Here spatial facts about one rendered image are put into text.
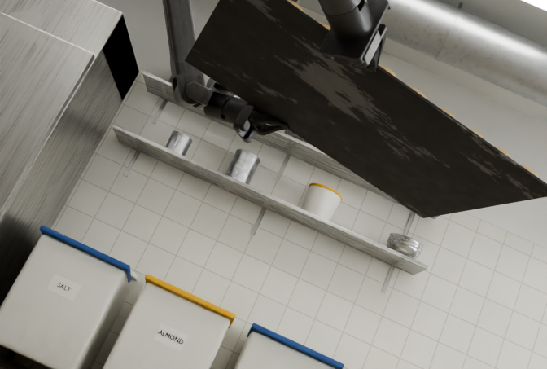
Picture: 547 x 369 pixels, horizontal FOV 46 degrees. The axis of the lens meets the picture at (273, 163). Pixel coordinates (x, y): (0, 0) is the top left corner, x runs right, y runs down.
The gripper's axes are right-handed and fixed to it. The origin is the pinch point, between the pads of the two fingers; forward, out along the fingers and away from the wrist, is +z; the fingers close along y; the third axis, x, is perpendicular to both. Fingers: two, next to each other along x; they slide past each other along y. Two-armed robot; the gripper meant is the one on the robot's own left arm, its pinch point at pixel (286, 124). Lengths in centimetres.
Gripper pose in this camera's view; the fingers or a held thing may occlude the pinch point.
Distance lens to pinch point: 131.2
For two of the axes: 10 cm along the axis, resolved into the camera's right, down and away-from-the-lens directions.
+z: 8.1, 2.5, -5.3
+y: -4.5, 8.4, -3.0
